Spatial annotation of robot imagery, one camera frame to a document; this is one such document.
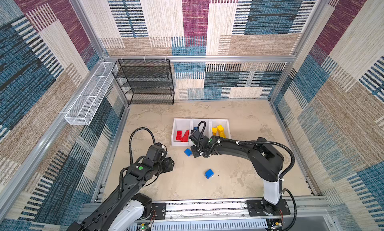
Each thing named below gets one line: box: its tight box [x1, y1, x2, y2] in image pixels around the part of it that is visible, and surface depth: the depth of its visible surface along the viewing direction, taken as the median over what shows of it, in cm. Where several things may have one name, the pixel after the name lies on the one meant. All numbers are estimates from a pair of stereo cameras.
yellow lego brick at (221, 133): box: [218, 130, 227, 139], surface depth 102 cm
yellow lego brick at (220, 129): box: [216, 125, 225, 133], surface depth 102 cm
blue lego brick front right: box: [204, 168, 214, 179], surface depth 85 cm
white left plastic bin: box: [171, 118, 193, 146], surface depth 100 cm
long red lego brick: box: [176, 130, 183, 141], surface depth 102 cm
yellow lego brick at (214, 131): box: [212, 127, 218, 136], surface depth 101 cm
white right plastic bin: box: [202, 118, 231, 139], surface depth 101 cm
